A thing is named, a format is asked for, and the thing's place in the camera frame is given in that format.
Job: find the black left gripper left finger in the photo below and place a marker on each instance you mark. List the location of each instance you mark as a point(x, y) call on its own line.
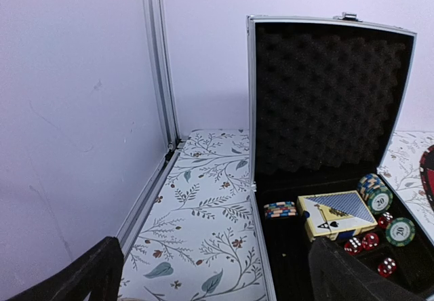
point(95, 275)

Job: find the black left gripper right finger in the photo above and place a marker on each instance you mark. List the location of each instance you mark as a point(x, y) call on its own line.
point(336, 275)

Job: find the red die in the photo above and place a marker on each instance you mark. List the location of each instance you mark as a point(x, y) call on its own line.
point(387, 267)
point(385, 219)
point(353, 246)
point(370, 241)

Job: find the boxed playing card deck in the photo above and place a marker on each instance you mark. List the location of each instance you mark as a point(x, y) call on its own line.
point(336, 216)

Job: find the single green 20 chip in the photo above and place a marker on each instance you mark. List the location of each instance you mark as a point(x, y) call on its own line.
point(400, 232)

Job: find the multicolour chip row in case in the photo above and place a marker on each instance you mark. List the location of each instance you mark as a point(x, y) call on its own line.
point(280, 209)

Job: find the round red black poker mat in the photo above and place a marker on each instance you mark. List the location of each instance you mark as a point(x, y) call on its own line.
point(427, 174)

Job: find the aluminium poker case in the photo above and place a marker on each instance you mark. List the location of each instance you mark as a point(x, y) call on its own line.
point(325, 95)

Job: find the left aluminium frame post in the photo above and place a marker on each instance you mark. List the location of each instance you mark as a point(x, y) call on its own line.
point(160, 64)

